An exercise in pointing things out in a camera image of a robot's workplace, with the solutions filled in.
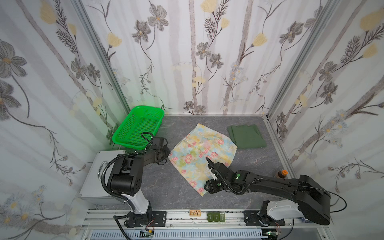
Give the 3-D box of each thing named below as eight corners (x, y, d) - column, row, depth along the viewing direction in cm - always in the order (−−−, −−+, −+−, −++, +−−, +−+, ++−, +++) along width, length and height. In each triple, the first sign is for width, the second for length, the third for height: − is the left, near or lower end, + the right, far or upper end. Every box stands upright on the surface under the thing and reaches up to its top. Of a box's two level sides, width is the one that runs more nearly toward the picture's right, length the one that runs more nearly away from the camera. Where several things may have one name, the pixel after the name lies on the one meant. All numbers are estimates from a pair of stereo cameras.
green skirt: (231, 148, 104) (232, 145, 102) (227, 126, 117) (228, 124, 115) (265, 148, 104) (266, 146, 102) (257, 126, 117) (258, 124, 115)
